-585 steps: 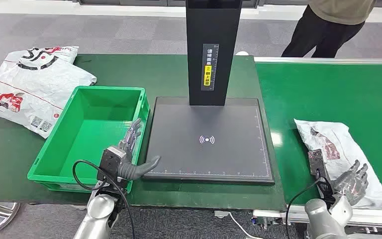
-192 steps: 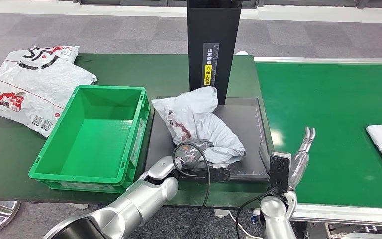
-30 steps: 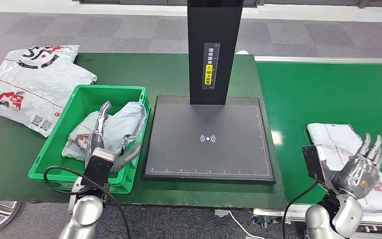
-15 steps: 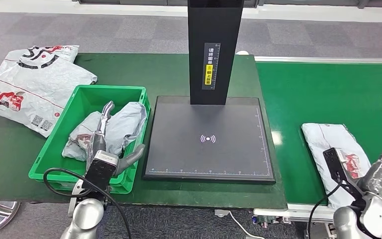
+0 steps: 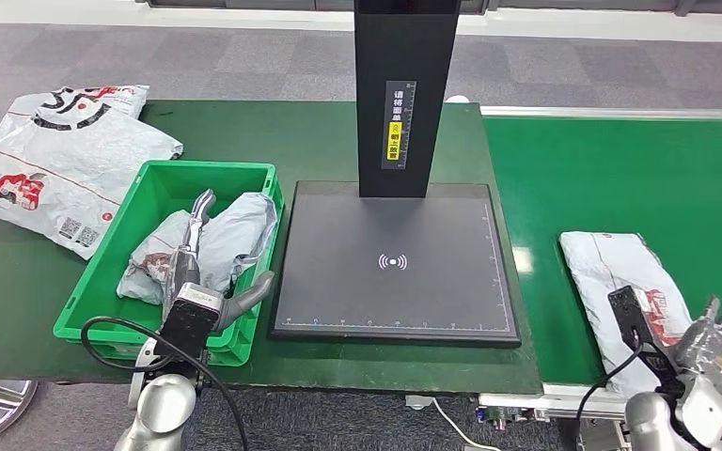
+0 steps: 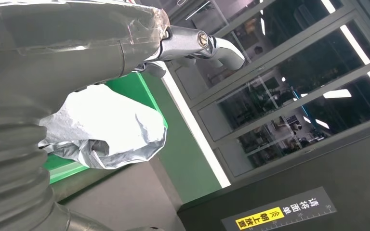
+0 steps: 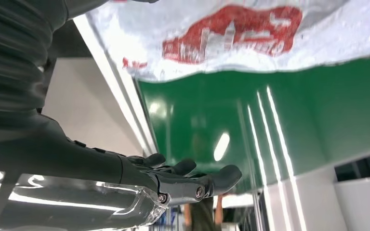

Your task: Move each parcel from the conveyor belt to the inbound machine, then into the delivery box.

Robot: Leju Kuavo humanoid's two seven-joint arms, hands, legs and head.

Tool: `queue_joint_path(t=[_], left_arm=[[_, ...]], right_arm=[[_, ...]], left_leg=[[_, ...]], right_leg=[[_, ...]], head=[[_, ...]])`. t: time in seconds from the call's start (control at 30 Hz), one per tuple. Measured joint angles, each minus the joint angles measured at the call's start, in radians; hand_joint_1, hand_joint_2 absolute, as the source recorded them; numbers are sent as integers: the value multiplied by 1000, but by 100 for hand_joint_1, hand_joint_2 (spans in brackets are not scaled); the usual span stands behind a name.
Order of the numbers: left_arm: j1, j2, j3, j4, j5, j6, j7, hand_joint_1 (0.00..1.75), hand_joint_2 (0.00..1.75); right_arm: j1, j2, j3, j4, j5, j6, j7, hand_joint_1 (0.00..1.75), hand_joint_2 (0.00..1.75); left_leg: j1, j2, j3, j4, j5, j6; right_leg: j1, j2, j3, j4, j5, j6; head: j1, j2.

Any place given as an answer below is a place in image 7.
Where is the green conveyor belt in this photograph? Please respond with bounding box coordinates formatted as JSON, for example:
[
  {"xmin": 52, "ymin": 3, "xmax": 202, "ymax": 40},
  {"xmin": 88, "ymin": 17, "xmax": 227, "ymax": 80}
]
[{"xmin": 137, "ymin": 55, "xmax": 370, "ymax": 195}]

